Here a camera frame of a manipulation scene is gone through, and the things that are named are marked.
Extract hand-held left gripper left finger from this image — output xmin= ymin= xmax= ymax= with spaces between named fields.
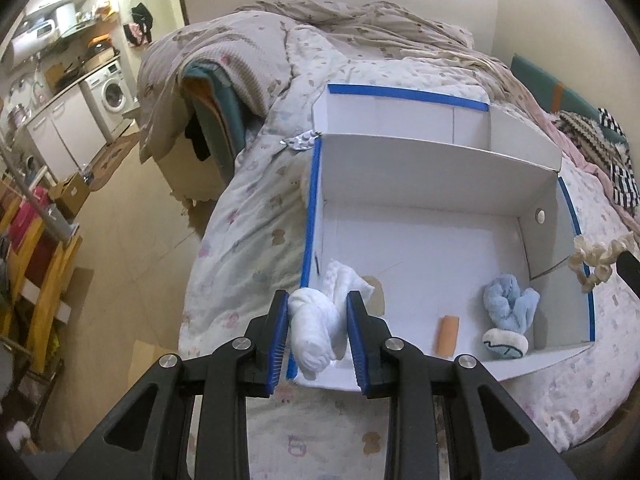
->
xmin=57 ymin=290 xmax=291 ymax=480

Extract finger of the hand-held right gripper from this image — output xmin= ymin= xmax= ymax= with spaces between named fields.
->
xmin=616 ymin=251 xmax=640 ymax=286

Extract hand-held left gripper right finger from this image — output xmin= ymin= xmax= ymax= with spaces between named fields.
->
xmin=346 ymin=290 xmax=581 ymax=480

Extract white sock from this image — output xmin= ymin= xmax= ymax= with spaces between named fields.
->
xmin=287 ymin=259 xmax=377 ymax=381

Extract cream frilly sock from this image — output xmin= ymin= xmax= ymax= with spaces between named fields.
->
xmin=572 ymin=232 xmax=636 ymax=295

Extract brown card piece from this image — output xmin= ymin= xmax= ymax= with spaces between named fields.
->
xmin=434 ymin=315 xmax=460 ymax=359

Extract blue white cardboard box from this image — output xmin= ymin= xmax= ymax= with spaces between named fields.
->
xmin=286 ymin=81 xmax=596 ymax=392

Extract light blue plush sock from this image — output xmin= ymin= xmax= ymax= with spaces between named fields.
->
xmin=481 ymin=274 xmax=542 ymax=361

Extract black white striped cloth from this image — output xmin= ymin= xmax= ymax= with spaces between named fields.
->
xmin=597 ymin=107 xmax=640 ymax=211

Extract pink blanket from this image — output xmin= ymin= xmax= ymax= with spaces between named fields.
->
xmin=475 ymin=55 xmax=640 ymax=231

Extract flat brown cardboard sheet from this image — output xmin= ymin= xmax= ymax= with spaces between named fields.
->
xmin=127 ymin=340 xmax=183 ymax=386

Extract patterned knit cloth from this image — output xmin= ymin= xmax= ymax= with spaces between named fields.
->
xmin=557 ymin=110 xmax=628 ymax=161

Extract cream furniture base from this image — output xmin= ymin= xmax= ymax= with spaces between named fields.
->
xmin=155 ymin=145 xmax=231 ymax=201

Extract silver pill blister pack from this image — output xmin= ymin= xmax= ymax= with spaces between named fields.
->
xmin=280 ymin=130 xmax=322 ymax=151

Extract teal headboard cushion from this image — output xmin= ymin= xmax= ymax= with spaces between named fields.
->
xmin=510 ymin=54 xmax=626 ymax=136

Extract black hanging cloth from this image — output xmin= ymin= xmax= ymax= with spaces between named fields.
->
xmin=184 ymin=115 xmax=212 ymax=162

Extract teal orange chair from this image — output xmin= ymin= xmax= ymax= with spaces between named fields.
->
xmin=182 ymin=62 xmax=248 ymax=183

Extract yellow wooden staircase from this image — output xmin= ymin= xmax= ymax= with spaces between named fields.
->
xmin=0 ymin=180 xmax=83 ymax=371

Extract brown door mat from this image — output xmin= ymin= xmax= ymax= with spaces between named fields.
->
xmin=87 ymin=132 xmax=141 ymax=191

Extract brown cardboard box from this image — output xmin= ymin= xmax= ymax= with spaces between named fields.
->
xmin=50 ymin=172 xmax=91 ymax=216

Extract grey metal railing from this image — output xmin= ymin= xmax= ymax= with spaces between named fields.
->
xmin=0 ymin=140 xmax=81 ymax=243

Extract red box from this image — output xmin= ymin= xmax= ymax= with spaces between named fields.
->
xmin=7 ymin=200 xmax=56 ymax=281

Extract white kitchen cabinet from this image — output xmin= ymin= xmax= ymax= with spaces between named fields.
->
xmin=25 ymin=90 xmax=108 ymax=183

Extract white washing machine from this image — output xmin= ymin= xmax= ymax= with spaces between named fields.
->
xmin=80 ymin=60 xmax=136 ymax=133

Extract beige bear print quilt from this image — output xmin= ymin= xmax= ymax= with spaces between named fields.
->
xmin=136 ymin=1 xmax=501 ymax=163

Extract pink hanging clothes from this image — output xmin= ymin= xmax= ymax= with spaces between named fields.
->
xmin=125 ymin=22 xmax=151 ymax=46

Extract white cylinder appliance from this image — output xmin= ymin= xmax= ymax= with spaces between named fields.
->
xmin=55 ymin=4 xmax=78 ymax=33

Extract white water heater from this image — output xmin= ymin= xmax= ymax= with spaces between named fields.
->
xmin=10 ymin=20 xmax=56 ymax=58

